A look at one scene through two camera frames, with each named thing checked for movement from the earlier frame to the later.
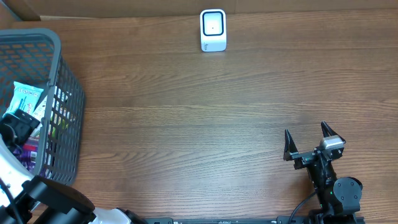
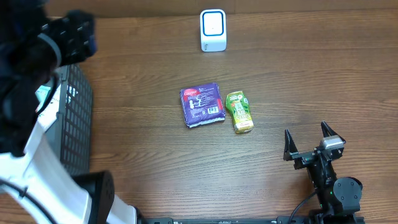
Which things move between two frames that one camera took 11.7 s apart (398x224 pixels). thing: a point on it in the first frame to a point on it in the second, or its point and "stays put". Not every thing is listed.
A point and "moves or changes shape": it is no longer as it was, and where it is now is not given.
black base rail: [280, 220] stays put
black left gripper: [23, 122] to [78, 40]
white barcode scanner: [213, 27] stays put
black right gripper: [305, 157] stays put
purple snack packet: [28, 153] moves or changes shape
